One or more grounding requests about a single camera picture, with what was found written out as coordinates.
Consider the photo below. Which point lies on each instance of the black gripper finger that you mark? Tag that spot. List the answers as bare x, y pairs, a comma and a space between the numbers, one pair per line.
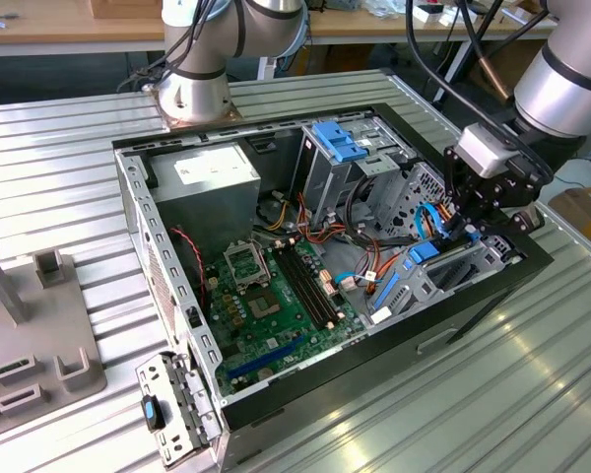
527, 219
455, 172

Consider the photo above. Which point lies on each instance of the hard disk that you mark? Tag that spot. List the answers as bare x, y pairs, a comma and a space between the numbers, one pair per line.
423, 252

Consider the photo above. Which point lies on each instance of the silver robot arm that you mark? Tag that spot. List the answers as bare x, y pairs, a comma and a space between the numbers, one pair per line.
202, 54

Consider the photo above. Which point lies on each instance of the silver disk bay cage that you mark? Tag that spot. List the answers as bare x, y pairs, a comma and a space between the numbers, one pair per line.
413, 295

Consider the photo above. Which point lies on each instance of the cardboard box with yellow label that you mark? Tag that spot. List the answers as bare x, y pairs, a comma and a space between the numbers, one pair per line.
586, 217

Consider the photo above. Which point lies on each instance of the white flat board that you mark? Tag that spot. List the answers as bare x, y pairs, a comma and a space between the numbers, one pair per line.
586, 172

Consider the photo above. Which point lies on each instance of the blue plastic latch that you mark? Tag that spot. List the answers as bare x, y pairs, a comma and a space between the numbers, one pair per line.
337, 143

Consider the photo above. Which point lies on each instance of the silver optical drive cage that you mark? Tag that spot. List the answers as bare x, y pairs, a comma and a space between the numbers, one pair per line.
325, 187

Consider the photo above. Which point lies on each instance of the white small box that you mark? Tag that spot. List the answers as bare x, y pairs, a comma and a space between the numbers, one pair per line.
450, 19

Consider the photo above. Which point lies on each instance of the wooden desk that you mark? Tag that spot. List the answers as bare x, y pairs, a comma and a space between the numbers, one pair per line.
374, 27
79, 29

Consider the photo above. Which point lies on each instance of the beige wooden stand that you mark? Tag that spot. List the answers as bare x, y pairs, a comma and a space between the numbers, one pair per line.
527, 15

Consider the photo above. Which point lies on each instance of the clear plastic bag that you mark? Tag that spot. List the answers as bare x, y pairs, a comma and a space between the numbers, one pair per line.
384, 10

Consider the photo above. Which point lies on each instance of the black RAM slot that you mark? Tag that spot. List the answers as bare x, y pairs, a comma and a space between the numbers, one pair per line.
317, 286
297, 286
310, 286
304, 286

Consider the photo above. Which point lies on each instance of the black open PC case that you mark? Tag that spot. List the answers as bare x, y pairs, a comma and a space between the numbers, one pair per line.
374, 384

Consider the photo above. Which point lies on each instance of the CPU socket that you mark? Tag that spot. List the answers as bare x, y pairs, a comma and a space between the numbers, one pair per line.
265, 305

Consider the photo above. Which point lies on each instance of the green motherboard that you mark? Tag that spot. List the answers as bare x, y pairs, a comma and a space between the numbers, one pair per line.
276, 345

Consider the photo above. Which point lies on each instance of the silver power supply box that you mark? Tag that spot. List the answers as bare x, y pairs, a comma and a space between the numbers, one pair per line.
202, 207

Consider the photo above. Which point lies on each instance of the blue expansion slot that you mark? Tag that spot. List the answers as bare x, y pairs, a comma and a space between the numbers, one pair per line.
266, 361

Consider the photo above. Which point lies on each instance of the silver coin battery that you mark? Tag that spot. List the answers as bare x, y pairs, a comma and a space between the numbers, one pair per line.
265, 373

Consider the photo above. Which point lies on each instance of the square brown mounting plate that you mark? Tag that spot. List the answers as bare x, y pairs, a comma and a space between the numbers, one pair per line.
160, 111

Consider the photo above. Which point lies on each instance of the black blue latch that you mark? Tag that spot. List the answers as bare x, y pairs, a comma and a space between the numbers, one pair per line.
152, 411

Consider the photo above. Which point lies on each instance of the gray parts rack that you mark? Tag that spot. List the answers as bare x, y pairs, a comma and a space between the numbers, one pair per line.
54, 335

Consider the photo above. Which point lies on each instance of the silver expansion bracket cover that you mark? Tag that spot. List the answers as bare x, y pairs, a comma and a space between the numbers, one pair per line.
162, 374

